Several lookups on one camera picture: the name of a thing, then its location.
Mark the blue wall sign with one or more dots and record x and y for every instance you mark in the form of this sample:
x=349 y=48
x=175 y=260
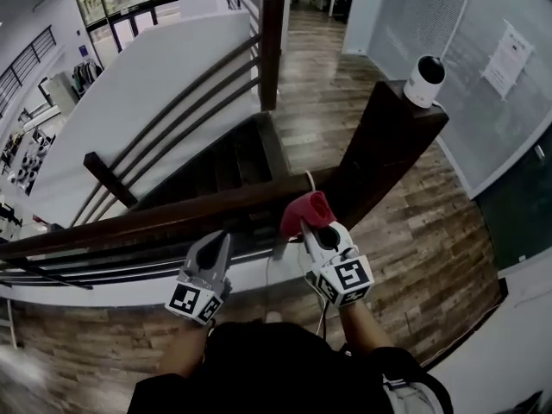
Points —
x=83 y=50

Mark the person's right forearm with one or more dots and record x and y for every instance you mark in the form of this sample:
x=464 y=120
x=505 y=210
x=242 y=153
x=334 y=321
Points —
x=362 y=326

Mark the grey waist bag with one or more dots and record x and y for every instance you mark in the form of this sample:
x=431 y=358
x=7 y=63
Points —
x=409 y=397

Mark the white paper notice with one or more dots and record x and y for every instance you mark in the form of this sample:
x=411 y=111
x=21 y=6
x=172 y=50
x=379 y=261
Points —
x=506 y=60

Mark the person's black clothing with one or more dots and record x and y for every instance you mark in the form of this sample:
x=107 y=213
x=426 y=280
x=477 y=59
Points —
x=267 y=369

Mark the frosted glass partition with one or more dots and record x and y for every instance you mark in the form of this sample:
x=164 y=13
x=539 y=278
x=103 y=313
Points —
x=474 y=102

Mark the short dark wooden post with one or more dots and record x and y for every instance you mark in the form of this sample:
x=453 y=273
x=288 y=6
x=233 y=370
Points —
x=108 y=179

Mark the tall dark wooden post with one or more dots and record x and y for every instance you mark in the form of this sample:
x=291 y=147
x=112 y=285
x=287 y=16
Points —
x=272 y=37

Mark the black metal balcony railing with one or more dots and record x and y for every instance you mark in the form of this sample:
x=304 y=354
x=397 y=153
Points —
x=26 y=67

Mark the row of white round machines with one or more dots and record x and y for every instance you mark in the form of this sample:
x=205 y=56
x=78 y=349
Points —
x=30 y=158

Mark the white cabinet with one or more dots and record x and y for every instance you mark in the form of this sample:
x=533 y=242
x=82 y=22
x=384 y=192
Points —
x=60 y=89

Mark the red cloth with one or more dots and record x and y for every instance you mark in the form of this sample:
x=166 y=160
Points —
x=308 y=211

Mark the glass entrance doors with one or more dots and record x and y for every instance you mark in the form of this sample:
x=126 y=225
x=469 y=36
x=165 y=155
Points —
x=125 y=28

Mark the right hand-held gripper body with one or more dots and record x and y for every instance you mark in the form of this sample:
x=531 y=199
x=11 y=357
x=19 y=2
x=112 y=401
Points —
x=351 y=276

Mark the dark wooden handrail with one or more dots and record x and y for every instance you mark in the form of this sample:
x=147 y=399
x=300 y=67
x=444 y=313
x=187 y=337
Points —
x=172 y=218

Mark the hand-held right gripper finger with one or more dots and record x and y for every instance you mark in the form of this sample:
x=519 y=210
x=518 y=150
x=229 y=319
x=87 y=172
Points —
x=312 y=252
x=347 y=242

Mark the person's left forearm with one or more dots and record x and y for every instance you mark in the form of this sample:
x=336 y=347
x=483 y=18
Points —
x=185 y=347

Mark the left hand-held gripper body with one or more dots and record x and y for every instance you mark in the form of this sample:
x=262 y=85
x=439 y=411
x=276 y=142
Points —
x=190 y=300

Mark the dark wooden stair rails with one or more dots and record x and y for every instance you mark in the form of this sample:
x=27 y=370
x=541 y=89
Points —
x=190 y=88

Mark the dark wooden staircase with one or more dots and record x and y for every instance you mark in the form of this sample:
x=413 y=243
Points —
x=241 y=162

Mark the clothes rack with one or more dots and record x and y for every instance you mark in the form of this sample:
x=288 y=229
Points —
x=86 y=73

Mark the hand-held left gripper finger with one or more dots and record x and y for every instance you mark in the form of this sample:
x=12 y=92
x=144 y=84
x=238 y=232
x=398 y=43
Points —
x=194 y=259
x=222 y=259

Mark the white security camera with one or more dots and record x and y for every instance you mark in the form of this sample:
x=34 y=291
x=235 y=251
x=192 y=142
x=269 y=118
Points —
x=424 y=80

